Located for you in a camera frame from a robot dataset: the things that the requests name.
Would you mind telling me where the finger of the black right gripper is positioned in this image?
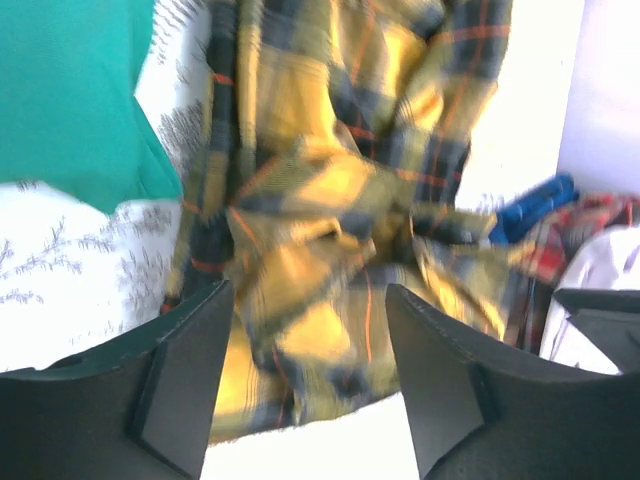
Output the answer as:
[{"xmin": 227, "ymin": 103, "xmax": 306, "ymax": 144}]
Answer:
[{"xmin": 554, "ymin": 288, "xmax": 639, "ymax": 373}]

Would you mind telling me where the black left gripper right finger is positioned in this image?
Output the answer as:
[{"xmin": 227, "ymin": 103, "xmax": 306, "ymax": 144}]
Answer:
[{"xmin": 385, "ymin": 285, "xmax": 639, "ymax": 479}]

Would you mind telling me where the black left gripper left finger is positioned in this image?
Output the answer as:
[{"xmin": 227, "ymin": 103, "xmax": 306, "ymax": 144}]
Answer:
[{"xmin": 1, "ymin": 281, "xmax": 234, "ymax": 480}]

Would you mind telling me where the yellow plaid long sleeve shirt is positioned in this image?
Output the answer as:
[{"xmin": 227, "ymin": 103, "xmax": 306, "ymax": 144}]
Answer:
[{"xmin": 164, "ymin": 1, "xmax": 516, "ymax": 444}]

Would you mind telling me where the dark folded shirt stack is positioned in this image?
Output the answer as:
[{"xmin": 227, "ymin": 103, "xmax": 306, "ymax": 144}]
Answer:
[{"xmin": 488, "ymin": 173, "xmax": 639, "ymax": 354}]

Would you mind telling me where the white folded shirt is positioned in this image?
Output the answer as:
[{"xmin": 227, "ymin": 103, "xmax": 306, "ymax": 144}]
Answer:
[{"xmin": 539, "ymin": 226, "xmax": 639, "ymax": 375}]

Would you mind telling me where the floral tablecloth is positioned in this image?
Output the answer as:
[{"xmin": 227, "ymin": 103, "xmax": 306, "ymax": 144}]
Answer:
[{"xmin": 1, "ymin": 0, "xmax": 583, "ymax": 479}]

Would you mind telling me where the green printed shirt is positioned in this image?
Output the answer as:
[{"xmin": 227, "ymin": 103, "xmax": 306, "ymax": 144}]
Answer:
[{"xmin": 1, "ymin": 0, "xmax": 182, "ymax": 214}]

